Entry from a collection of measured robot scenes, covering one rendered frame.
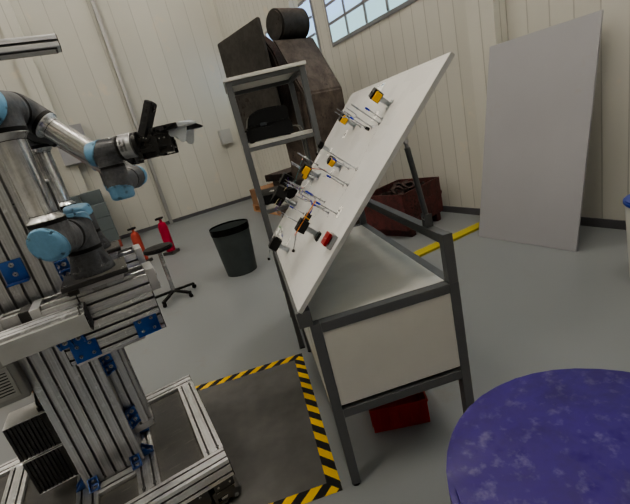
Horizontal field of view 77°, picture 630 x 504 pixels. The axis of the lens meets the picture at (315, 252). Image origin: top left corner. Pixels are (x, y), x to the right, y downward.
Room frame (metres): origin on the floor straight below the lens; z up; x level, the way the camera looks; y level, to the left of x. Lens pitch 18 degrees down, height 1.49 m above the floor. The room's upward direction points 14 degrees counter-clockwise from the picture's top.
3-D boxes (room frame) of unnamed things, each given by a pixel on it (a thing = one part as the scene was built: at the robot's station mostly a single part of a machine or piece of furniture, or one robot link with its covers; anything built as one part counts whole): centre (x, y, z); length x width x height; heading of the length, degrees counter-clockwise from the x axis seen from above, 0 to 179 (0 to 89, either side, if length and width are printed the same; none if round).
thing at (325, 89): (5.73, -0.12, 1.45); 1.51 x 1.32 x 2.89; 25
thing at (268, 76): (2.83, 0.07, 0.92); 0.61 x 0.51 x 1.85; 7
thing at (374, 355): (1.92, -0.15, 0.60); 1.17 x 0.58 x 0.40; 7
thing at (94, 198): (8.42, 4.67, 0.61); 1.24 x 0.83 x 1.23; 115
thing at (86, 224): (1.46, 0.83, 1.33); 0.13 x 0.12 x 0.14; 0
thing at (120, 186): (1.35, 0.57, 1.46); 0.11 x 0.08 x 0.11; 0
